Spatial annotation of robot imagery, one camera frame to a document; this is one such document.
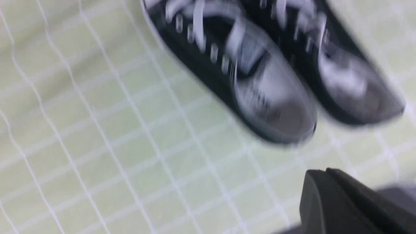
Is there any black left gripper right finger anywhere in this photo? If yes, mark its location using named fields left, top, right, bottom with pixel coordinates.
left=326, top=168, right=416, bottom=234

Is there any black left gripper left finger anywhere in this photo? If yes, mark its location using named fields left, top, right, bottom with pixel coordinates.
left=300, top=169, right=383, bottom=234

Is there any black canvas sneaker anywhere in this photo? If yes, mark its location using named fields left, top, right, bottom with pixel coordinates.
left=242, top=0, right=406, bottom=126
left=141, top=0, right=318, bottom=145

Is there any green checked tablecloth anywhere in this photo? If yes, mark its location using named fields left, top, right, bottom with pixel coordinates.
left=0, top=0, right=415, bottom=234

